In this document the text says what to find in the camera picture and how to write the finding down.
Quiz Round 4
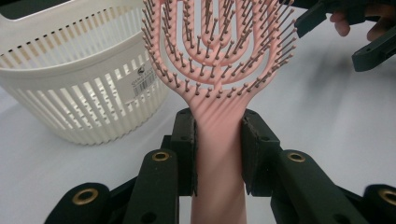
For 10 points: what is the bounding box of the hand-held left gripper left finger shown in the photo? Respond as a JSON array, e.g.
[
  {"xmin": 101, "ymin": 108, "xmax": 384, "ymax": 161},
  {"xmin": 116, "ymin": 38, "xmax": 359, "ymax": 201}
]
[{"xmin": 162, "ymin": 107, "xmax": 198, "ymax": 197}]

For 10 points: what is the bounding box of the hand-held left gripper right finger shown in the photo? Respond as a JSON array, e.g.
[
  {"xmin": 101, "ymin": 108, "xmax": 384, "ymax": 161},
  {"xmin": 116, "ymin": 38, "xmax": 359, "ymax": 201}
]
[{"xmin": 241, "ymin": 108, "xmax": 283, "ymax": 198}]

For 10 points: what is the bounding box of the pink hairbrush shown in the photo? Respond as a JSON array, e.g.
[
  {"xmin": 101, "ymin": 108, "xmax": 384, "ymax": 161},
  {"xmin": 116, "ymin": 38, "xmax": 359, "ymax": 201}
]
[{"xmin": 141, "ymin": 0, "xmax": 298, "ymax": 224}]

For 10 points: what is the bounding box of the white slatted plastic basket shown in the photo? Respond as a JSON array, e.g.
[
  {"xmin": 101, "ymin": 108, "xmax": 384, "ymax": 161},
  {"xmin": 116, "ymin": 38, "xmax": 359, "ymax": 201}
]
[{"xmin": 0, "ymin": 0, "xmax": 171, "ymax": 147}]

